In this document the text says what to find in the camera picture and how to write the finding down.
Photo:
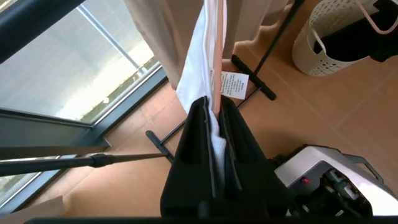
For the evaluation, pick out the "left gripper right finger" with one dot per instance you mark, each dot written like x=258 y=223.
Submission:
x=255 y=183

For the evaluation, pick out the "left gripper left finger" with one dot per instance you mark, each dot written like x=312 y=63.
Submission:
x=189 y=174

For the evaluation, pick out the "white printed t-shirt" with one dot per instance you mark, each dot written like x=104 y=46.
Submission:
x=196 y=71

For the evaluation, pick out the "black garment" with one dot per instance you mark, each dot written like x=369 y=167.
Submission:
x=351 y=43

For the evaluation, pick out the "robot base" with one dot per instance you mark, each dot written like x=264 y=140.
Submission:
x=311 y=161

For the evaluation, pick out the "white laundry basket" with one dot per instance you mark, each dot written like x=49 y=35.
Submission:
x=303 y=59

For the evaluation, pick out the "black clothes rack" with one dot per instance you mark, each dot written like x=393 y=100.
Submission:
x=46 y=164

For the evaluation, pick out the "window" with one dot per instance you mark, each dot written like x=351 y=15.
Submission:
x=62 y=62

